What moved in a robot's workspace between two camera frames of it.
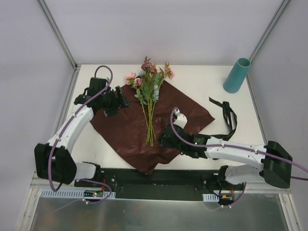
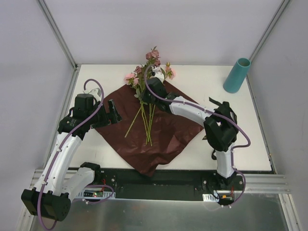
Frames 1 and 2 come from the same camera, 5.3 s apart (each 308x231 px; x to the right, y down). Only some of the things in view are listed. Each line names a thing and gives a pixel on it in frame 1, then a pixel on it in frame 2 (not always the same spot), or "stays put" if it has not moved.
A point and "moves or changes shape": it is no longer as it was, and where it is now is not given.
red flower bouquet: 136,128 stays put
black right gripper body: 170,135 -> 146,96
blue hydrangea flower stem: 155,98 moves or changes shape
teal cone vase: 235,79 stays put
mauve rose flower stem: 150,83 moves or changes shape
